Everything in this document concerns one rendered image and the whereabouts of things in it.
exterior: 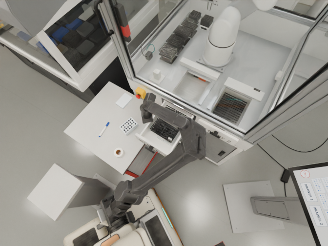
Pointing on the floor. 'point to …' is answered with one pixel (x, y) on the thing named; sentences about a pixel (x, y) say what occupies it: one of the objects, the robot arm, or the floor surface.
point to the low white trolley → (112, 131)
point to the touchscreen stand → (260, 208)
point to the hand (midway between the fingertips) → (148, 119)
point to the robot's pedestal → (69, 192)
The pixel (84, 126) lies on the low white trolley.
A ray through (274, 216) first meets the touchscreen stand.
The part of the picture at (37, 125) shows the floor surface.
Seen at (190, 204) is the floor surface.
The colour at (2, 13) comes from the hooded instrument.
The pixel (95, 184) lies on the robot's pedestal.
